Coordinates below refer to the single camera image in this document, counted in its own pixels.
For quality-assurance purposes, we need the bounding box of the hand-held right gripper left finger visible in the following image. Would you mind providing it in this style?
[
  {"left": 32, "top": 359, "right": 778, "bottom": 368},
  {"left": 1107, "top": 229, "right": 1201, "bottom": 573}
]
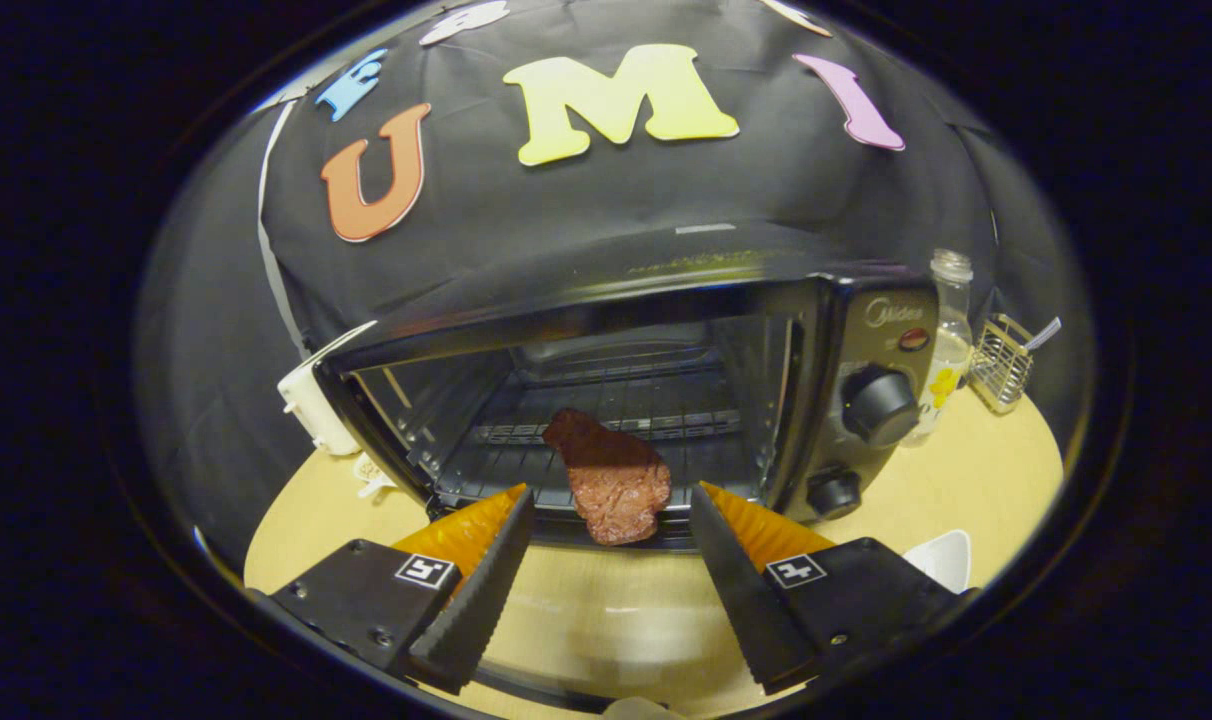
[{"left": 266, "top": 488, "right": 537, "bottom": 696}]

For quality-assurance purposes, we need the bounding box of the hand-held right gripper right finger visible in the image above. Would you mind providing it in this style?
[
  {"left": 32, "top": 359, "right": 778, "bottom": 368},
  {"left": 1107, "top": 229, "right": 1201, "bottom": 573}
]
[{"left": 688, "top": 482, "right": 967, "bottom": 696}]

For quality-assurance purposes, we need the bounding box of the brown meat piece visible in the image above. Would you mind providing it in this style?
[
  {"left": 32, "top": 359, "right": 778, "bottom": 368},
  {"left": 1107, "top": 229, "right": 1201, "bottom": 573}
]
[{"left": 542, "top": 407, "right": 673, "bottom": 546}]

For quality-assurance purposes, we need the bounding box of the black electric oven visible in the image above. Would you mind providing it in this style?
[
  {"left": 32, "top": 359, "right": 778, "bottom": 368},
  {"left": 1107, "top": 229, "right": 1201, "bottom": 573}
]
[{"left": 311, "top": 225, "right": 942, "bottom": 713}]

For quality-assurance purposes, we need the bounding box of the white divided snack plate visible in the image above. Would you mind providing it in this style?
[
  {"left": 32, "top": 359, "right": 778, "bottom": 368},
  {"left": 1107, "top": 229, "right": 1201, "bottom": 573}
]
[{"left": 354, "top": 455, "right": 397, "bottom": 499}]

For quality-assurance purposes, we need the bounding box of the white rectangular dish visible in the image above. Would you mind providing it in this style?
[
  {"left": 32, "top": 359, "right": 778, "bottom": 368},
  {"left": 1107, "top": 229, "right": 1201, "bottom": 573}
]
[{"left": 901, "top": 529, "right": 972, "bottom": 594}]

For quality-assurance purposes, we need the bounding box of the white toaster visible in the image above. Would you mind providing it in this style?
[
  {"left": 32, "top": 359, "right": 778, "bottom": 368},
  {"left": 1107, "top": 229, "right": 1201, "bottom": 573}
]
[{"left": 278, "top": 320, "right": 379, "bottom": 458}]

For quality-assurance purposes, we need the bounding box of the clear bottle yellow label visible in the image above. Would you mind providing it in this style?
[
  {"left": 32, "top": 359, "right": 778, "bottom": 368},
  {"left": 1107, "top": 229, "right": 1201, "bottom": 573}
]
[{"left": 906, "top": 249, "right": 975, "bottom": 446}]

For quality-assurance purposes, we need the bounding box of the wire mesh holder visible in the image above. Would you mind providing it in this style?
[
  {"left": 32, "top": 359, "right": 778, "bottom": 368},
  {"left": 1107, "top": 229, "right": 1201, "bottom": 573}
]
[{"left": 969, "top": 313, "right": 1035, "bottom": 414}]

